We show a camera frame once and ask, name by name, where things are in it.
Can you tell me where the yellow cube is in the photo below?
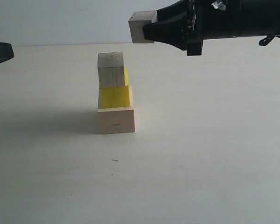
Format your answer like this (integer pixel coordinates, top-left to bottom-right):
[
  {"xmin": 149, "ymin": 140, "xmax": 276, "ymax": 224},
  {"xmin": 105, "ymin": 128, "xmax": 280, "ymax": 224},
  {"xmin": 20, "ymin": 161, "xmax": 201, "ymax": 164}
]
[{"xmin": 98, "ymin": 68, "xmax": 132, "ymax": 109}]

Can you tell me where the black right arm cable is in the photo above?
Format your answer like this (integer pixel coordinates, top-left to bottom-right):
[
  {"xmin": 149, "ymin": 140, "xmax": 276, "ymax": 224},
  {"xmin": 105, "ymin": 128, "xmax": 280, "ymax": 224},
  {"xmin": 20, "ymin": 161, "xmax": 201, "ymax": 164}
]
[{"xmin": 258, "ymin": 35, "xmax": 280, "ymax": 47}]

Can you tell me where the large wooden cube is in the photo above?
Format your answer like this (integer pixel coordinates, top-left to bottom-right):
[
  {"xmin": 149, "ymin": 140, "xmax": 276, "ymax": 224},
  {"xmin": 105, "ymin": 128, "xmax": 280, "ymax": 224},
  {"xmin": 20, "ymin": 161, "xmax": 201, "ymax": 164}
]
[{"xmin": 98, "ymin": 89, "xmax": 135, "ymax": 134}]

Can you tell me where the medium wooden cube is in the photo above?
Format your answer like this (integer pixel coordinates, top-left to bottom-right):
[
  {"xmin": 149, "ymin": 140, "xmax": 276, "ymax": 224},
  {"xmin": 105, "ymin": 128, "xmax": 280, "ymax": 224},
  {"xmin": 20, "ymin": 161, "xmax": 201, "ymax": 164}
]
[{"xmin": 98, "ymin": 52, "xmax": 126, "ymax": 88}]

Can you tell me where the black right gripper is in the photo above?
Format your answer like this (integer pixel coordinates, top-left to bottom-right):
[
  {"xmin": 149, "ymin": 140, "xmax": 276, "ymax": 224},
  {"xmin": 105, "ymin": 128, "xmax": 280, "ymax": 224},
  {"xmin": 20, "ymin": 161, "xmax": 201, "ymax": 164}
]
[{"xmin": 143, "ymin": 0, "xmax": 280, "ymax": 56}]

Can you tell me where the small wooden cube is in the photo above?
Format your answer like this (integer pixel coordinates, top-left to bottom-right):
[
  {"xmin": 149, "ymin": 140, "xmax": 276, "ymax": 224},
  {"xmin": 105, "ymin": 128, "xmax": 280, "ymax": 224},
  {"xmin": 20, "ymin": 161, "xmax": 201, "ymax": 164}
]
[{"xmin": 128, "ymin": 10, "xmax": 157, "ymax": 44}]

